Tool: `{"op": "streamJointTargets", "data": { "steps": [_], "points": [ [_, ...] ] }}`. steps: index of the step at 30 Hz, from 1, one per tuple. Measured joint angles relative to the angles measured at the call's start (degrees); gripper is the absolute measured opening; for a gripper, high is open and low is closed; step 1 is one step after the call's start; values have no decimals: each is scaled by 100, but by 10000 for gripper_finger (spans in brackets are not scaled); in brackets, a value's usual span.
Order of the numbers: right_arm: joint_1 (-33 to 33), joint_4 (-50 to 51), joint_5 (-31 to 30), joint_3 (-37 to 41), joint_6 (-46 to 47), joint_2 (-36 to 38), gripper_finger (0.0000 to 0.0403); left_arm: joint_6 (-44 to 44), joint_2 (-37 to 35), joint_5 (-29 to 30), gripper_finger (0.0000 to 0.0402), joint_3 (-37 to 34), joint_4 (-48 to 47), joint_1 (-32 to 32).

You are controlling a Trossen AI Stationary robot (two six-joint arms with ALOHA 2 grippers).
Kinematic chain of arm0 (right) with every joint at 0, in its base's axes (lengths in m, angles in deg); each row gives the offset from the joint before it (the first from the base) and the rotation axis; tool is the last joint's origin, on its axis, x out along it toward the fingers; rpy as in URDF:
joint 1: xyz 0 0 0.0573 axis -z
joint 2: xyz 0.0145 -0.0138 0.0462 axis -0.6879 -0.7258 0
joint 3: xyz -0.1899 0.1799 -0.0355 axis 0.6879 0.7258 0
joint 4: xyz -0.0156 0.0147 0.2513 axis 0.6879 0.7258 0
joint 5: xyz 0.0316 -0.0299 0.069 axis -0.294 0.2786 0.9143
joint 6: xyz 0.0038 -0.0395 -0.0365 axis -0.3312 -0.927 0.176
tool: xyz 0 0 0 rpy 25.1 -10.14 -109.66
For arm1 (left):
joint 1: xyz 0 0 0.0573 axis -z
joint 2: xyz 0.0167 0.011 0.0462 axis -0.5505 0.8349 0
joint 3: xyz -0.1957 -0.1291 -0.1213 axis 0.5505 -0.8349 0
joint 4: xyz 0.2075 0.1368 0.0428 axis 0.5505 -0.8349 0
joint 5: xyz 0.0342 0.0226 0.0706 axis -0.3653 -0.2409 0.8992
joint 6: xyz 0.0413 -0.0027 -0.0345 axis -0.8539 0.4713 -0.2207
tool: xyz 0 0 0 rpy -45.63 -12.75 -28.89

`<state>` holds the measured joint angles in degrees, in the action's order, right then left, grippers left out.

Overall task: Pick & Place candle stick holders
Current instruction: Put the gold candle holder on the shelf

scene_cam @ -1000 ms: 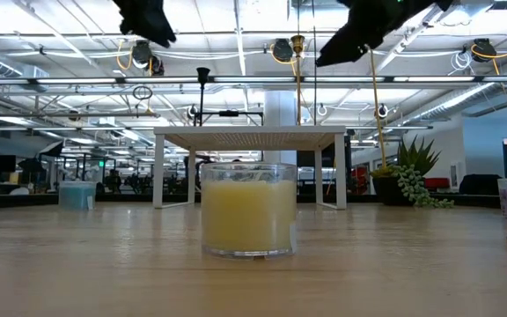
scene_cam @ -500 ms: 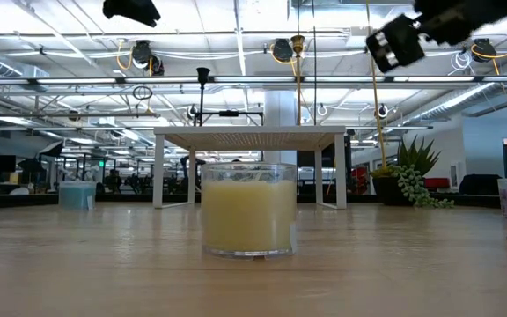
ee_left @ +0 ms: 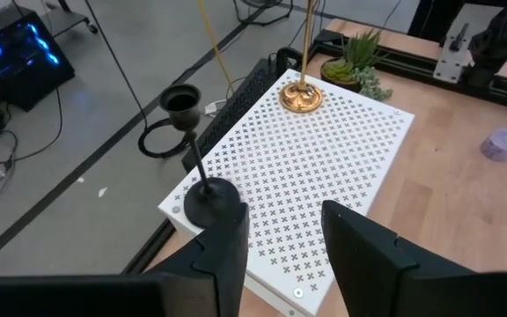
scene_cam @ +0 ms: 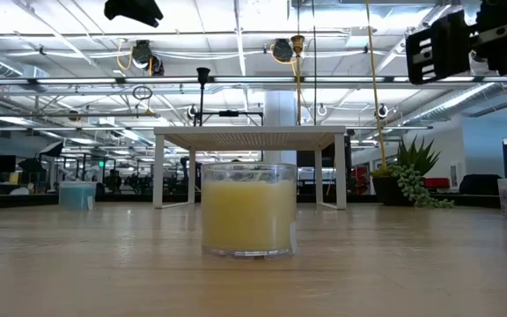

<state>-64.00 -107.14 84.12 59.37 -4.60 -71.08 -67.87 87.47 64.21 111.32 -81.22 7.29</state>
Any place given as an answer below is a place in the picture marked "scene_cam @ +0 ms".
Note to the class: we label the black candlestick holder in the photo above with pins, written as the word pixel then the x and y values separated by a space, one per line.
pixel 202 77

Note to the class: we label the white building column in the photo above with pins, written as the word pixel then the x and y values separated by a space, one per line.
pixel 280 127

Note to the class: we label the potted succulent plant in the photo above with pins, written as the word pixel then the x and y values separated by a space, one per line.
pixel 412 176

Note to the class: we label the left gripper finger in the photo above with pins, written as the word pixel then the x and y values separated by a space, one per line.
pixel 134 11

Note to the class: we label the blue candle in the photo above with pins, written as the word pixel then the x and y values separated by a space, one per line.
pixel 77 196

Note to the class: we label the black aluminium table frame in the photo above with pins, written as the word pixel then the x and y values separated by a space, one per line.
pixel 16 201

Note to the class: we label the white perforated metal shelf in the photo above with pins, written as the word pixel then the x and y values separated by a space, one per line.
pixel 253 137

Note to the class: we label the yellow candle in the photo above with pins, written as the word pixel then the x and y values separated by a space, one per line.
pixel 249 216

